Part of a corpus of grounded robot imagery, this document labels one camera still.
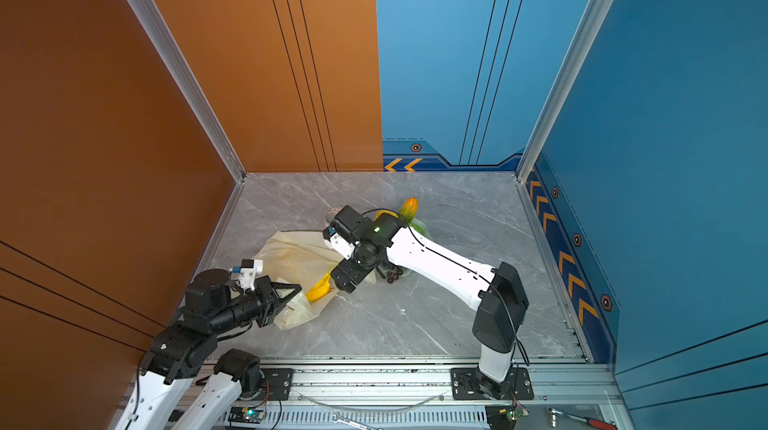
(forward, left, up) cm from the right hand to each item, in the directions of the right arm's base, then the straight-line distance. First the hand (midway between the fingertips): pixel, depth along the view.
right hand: (350, 272), depth 76 cm
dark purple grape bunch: (+5, -12, -10) cm, 16 cm away
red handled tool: (-29, -55, -16) cm, 65 cm away
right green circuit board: (-29, -37, -18) cm, 50 cm away
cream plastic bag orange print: (+9, +16, -8) cm, 20 cm away
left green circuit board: (-28, +25, -17) cm, 41 cm away
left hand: (-6, +9, +6) cm, 13 cm away
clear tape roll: (+31, +12, -15) cm, 36 cm away
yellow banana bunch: (0, +10, -11) cm, 15 cm away
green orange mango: (+25, -16, -5) cm, 30 cm away
